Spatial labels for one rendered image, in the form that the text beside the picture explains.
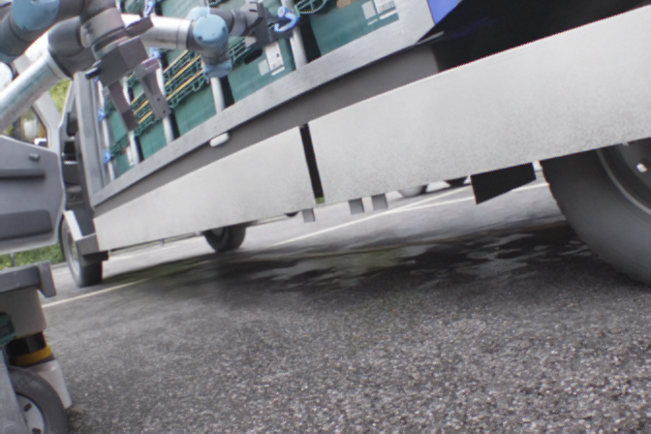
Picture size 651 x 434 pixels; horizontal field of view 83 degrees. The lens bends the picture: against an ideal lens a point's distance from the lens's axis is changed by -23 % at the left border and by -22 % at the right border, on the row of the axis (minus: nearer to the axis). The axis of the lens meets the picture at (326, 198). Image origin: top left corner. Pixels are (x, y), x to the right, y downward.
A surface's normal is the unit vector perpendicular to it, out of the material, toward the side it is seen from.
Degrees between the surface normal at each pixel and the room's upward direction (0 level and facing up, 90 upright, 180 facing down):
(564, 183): 93
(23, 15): 115
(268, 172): 90
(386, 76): 90
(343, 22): 95
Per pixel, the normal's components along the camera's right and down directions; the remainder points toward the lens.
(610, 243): -0.74, 0.29
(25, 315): 0.63, -0.14
